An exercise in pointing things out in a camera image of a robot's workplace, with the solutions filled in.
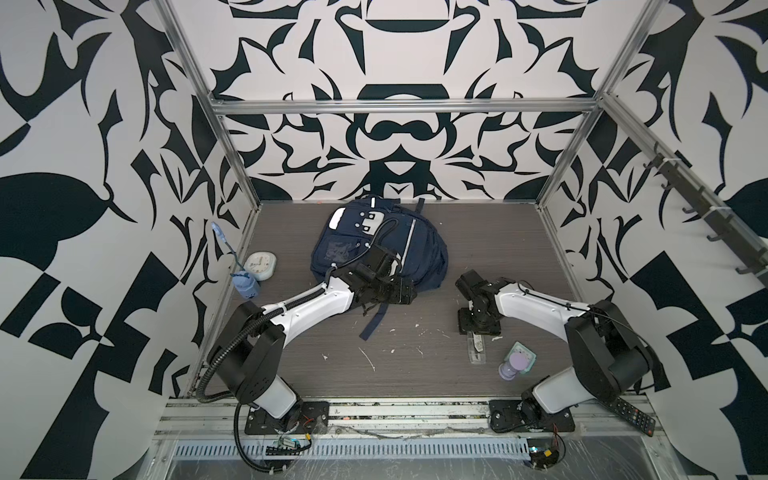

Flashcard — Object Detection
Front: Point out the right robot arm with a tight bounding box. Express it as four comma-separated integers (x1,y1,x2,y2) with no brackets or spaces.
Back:
456,270,666,434

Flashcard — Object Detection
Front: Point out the small green circuit board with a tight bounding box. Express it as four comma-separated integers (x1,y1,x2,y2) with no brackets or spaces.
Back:
525,445,562,471

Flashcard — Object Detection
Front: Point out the navy blue student backpack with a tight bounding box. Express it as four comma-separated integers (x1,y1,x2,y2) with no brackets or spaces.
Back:
310,195,449,341

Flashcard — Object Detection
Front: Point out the black remote control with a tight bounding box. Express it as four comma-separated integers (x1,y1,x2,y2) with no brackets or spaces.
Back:
606,397,656,437

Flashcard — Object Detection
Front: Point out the clear plastic pen box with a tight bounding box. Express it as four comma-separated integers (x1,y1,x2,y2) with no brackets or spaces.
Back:
467,332,486,365

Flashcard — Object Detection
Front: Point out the white round alarm clock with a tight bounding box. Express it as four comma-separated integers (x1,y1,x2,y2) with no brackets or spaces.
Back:
244,251,277,282

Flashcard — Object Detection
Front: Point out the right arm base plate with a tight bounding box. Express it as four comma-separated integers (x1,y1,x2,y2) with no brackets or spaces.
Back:
488,399,576,433

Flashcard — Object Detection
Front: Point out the wall hook rack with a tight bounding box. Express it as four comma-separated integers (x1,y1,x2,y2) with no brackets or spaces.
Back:
644,141,767,287

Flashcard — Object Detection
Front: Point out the white slotted cable duct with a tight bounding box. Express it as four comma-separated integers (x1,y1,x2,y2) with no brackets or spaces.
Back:
170,437,532,462

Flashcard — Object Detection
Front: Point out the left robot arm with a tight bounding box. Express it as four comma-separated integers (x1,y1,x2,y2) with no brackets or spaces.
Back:
195,219,416,430

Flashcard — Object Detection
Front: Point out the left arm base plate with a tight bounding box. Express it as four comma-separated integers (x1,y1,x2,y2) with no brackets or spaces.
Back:
244,401,330,435

